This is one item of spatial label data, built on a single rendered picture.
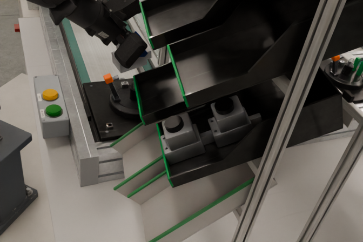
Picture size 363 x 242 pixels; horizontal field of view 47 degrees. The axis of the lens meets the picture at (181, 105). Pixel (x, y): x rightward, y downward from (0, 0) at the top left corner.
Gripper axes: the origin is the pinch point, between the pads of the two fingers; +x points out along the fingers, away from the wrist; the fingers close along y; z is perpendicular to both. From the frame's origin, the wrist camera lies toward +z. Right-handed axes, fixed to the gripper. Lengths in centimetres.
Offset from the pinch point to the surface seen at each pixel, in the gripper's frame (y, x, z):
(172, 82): -12.9, 3.5, 0.3
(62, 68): 34.7, 16.7, -25.1
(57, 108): 15.5, 9.2, -28.6
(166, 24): -14.2, -9.0, 8.7
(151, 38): -18.5, -13.5, 5.8
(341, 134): -19, 76, 16
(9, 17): 251, 107, -87
